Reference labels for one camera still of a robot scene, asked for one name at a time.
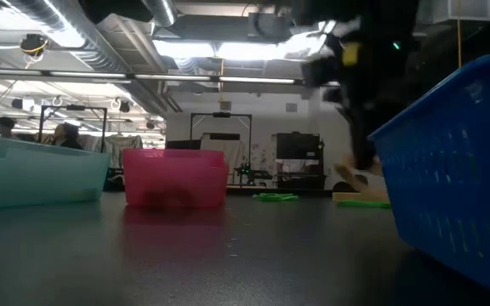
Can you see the black monitor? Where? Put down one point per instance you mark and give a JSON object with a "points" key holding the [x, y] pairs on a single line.
{"points": [[298, 146]]}

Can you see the silver round air duct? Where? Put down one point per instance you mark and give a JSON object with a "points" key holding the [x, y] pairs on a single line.
{"points": [[100, 59]]}

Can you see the blue plastic basket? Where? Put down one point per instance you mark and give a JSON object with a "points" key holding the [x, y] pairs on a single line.
{"points": [[462, 170]]}

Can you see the white ceiling vent box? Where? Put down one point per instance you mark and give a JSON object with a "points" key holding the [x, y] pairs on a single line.
{"points": [[462, 10]]}

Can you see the teal plastic basket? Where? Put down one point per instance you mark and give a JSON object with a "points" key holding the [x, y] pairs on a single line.
{"points": [[36, 174]]}

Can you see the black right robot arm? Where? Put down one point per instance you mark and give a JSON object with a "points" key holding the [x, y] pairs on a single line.
{"points": [[377, 5]]}

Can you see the black camera stand frame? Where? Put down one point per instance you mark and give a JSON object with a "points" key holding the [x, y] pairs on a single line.
{"points": [[221, 114]]}

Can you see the person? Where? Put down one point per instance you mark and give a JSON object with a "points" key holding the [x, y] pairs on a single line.
{"points": [[66, 136], [4, 127], [296, 166]]}

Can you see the beige wooden pieces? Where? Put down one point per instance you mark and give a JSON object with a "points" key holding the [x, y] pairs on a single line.
{"points": [[349, 172]]}

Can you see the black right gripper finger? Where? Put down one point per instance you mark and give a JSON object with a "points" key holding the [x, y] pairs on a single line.
{"points": [[374, 136], [355, 136]]}

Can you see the black desk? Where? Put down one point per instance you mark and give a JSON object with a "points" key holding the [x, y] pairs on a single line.
{"points": [[300, 182]]}

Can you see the device with green light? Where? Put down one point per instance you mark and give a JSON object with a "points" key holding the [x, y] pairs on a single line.
{"points": [[247, 171]]}

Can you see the red plastic basket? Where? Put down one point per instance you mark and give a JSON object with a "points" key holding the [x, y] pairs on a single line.
{"points": [[177, 178]]}

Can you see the white sheet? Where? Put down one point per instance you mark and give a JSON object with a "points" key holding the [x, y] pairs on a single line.
{"points": [[228, 151]]}

